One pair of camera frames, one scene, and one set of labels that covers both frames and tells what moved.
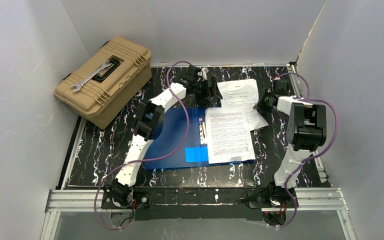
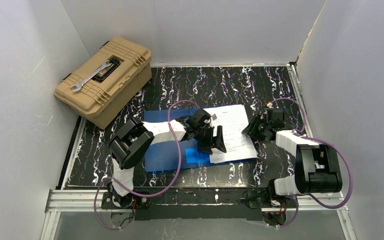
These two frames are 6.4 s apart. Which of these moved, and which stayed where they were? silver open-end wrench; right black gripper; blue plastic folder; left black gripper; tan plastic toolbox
Moved: right black gripper; left black gripper
Stayed: silver open-end wrench; tan plastic toolbox; blue plastic folder
